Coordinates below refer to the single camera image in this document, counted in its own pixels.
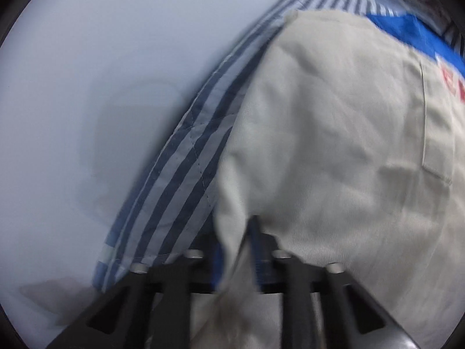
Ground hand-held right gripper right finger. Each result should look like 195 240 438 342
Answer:
247 215 422 349

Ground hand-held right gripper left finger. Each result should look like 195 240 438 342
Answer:
45 243 226 349

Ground beige and blue work jacket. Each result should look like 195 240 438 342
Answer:
189 7 465 349

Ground blue white striped quilt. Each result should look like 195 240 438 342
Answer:
92 0 465 295

